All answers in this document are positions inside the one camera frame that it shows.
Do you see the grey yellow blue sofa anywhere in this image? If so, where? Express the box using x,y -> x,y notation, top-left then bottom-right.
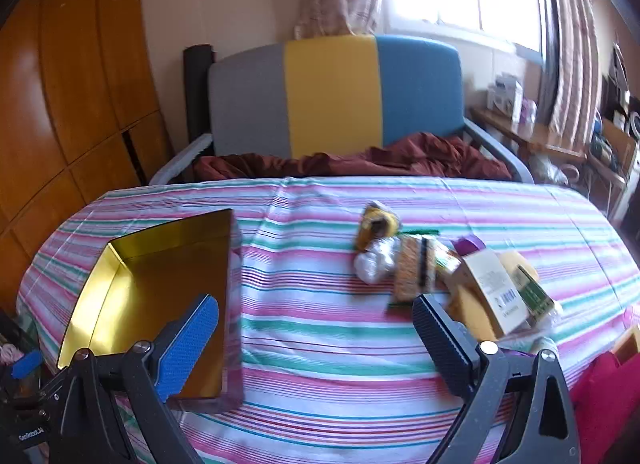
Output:
149,34 -> 535,185

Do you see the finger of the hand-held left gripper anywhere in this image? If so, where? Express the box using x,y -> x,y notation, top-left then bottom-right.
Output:
10,350 -> 45,381

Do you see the dark red blanket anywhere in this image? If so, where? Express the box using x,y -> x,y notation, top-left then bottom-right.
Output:
192,133 -> 513,181

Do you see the beige carton box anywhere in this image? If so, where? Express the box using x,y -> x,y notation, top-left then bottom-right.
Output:
452,249 -> 531,339

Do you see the striped tablecloth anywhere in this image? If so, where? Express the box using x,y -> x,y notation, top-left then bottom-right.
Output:
15,176 -> 640,464

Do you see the yellow sponge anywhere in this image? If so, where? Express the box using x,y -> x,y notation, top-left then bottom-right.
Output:
500,251 -> 541,285

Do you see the cracker packet with green ends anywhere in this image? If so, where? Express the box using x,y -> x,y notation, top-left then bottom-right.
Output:
390,228 -> 461,307

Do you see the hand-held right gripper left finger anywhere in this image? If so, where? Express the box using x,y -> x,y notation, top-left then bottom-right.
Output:
47,294 -> 221,464

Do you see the small green box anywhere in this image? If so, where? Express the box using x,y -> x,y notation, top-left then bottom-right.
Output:
515,266 -> 557,317

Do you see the gold tin box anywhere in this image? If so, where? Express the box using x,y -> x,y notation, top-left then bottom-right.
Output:
56,209 -> 246,415

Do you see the white carton box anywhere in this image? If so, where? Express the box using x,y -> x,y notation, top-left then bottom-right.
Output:
487,72 -> 523,119

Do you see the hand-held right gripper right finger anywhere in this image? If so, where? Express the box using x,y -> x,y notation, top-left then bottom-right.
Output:
412,293 -> 586,464

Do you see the wooden side table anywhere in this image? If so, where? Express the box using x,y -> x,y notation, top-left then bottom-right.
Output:
470,106 -> 588,165

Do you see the wooden shelf unit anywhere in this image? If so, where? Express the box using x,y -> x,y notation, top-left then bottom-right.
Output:
587,119 -> 640,225

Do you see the small wooden box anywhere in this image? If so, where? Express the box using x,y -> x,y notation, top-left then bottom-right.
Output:
612,324 -> 640,365

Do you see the red cloth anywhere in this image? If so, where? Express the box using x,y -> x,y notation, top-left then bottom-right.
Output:
570,351 -> 640,464

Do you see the wooden wardrobe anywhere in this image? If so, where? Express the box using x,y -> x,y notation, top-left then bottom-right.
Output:
0,0 -> 173,305

